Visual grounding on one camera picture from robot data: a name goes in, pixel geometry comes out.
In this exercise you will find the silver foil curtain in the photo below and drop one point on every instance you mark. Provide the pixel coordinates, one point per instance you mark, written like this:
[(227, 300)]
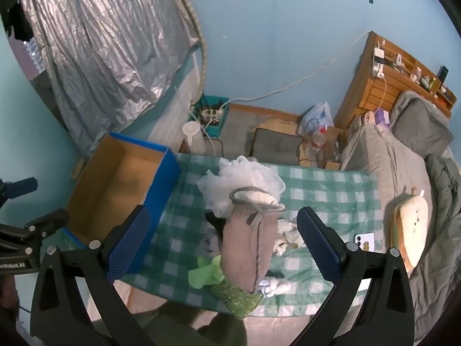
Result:
[(104, 43)]

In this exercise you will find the toast-shaped plush pillow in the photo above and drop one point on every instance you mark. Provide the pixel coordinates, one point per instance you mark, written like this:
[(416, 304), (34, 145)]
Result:
[(412, 227)]

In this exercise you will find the white smartphone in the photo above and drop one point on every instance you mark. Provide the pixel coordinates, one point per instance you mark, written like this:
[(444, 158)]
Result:
[(364, 242)]

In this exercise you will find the clear plastic bottle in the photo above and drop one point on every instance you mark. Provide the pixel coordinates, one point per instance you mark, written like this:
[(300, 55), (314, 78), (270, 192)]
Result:
[(318, 138)]

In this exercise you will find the light green cloth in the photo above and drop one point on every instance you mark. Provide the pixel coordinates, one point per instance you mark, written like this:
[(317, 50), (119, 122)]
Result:
[(203, 272)]

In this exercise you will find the green knitted dishcloth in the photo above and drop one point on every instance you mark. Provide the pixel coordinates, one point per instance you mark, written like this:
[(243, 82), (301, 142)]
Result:
[(237, 299)]

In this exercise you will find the flat brown cardboard box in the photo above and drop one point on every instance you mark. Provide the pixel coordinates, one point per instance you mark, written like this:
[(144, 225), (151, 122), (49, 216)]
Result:
[(333, 137)]

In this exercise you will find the white plastic jug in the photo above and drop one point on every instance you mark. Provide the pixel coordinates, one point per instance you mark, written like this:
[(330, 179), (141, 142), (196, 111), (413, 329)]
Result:
[(192, 137)]

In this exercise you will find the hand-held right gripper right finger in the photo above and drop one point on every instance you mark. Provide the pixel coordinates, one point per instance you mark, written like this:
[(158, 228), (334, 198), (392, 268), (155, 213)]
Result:
[(318, 247)]

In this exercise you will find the grey seat cushion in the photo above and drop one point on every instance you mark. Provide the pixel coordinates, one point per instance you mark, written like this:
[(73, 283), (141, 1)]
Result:
[(275, 144)]

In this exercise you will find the wooden headboard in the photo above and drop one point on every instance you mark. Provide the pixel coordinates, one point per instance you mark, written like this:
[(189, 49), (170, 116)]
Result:
[(371, 86)]

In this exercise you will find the white blue plastic bag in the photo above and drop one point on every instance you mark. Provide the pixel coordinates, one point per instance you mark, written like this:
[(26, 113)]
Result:
[(318, 115)]

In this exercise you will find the white brown-spotted sock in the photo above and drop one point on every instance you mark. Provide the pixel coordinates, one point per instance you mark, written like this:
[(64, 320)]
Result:
[(288, 243)]

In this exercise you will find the black hanging garment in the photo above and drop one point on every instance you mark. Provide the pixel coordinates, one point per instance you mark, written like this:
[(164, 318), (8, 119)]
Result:
[(18, 21)]

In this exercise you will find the dark grey pillow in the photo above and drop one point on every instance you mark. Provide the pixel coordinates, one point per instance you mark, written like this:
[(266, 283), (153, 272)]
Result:
[(419, 122)]

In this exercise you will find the dark grey duvet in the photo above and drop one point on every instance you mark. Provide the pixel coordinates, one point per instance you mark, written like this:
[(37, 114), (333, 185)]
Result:
[(444, 194)]

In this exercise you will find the white power strip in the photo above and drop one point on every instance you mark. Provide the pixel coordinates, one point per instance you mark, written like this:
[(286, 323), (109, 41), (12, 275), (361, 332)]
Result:
[(211, 114)]

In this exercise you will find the grey bed cover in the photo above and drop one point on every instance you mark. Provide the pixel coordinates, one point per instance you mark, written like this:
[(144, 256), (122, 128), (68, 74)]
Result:
[(389, 165)]

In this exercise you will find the pink grey fleece mitten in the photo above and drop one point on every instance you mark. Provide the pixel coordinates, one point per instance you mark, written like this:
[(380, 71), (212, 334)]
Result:
[(245, 245)]

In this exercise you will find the blue cardboard box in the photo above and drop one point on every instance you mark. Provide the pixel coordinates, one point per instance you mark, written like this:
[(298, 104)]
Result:
[(108, 187)]

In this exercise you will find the black sock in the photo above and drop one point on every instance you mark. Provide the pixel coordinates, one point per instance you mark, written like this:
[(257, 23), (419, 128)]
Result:
[(215, 223)]

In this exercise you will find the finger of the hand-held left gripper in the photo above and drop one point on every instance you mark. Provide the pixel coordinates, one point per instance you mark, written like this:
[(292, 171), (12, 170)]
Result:
[(46, 221), (19, 186)]

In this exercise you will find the green checked tablecloth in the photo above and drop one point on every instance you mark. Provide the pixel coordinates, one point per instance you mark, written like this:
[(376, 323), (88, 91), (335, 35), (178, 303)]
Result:
[(331, 194)]

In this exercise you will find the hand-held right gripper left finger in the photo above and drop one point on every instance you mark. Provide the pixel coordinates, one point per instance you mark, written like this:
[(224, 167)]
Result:
[(128, 247)]

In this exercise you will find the teal plastic crate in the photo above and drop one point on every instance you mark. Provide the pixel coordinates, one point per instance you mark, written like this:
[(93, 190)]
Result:
[(218, 126)]

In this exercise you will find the white mesh bath pouf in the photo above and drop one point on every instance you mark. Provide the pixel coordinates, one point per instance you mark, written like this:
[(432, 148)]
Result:
[(245, 173)]

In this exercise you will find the purple packet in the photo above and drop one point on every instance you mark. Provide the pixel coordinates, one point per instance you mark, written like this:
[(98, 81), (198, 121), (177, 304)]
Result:
[(382, 118)]

